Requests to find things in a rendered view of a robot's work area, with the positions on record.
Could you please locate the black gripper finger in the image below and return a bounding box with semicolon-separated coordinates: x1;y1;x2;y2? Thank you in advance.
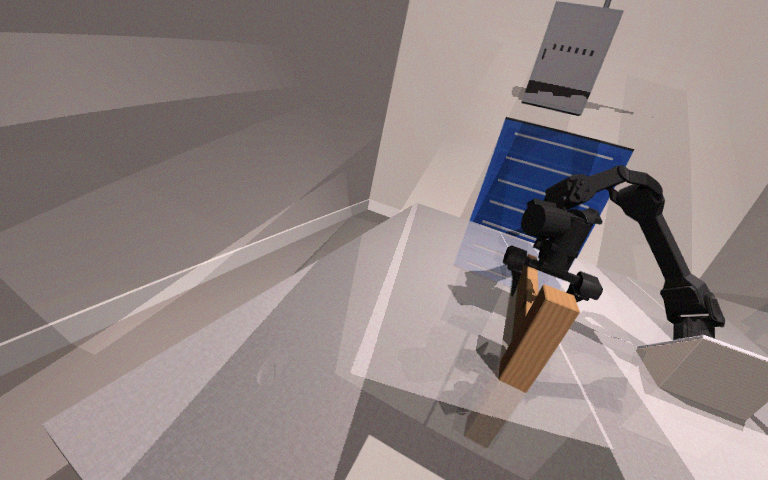
507;266;522;296
566;283;590;302

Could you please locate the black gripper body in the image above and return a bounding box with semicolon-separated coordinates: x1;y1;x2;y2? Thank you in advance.
502;238;603;300

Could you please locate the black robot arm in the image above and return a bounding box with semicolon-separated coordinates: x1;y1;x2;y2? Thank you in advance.
521;165;725;340

